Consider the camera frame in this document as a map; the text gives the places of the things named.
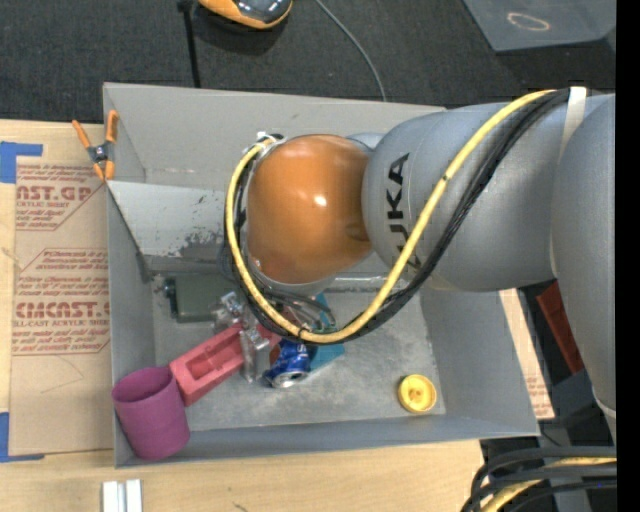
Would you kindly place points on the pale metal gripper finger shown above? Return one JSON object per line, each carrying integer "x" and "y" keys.
{"x": 252, "y": 350}
{"x": 231, "y": 309}

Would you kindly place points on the dark green flat block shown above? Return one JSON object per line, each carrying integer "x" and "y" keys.
{"x": 197, "y": 300}

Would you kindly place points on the crushed blue drink can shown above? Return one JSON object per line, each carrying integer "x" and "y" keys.
{"x": 290, "y": 362}

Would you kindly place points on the pink hollow block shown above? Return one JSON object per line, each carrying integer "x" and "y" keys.
{"x": 205, "y": 367}

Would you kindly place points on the grey metal bin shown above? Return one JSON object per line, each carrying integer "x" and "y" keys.
{"x": 350, "y": 400}

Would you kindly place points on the purple cup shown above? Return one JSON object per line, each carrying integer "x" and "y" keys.
{"x": 150, "y": 420}

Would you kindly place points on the yellow round lid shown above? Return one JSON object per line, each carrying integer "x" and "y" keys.
{"x": 417, "y": 394}

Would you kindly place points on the brown cardboard board, red print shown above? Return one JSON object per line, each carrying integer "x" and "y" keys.
{"x": 55, "y": 390}

